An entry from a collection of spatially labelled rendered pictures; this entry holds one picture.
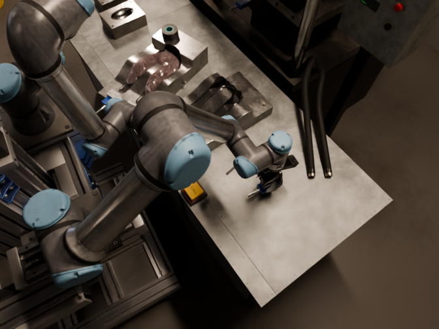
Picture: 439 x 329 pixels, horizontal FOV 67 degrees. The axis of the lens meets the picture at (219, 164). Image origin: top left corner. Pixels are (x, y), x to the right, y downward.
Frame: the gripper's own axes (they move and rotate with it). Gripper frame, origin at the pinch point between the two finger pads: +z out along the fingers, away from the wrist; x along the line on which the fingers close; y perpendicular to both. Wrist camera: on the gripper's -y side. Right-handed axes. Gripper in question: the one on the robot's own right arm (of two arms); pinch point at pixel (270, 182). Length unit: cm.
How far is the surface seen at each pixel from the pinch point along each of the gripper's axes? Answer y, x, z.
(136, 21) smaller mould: 10, -114, 0
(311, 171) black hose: -18.1, 3.7, 1.6
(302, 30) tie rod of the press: -44, -47, -22
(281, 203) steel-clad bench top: 0.0, 8.8, 4.6
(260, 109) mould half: -15.7, -31.6, -1.3
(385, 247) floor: -69, 47, 85
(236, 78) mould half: -16, -53, -1
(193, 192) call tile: 29.1, -12.1, 0.9
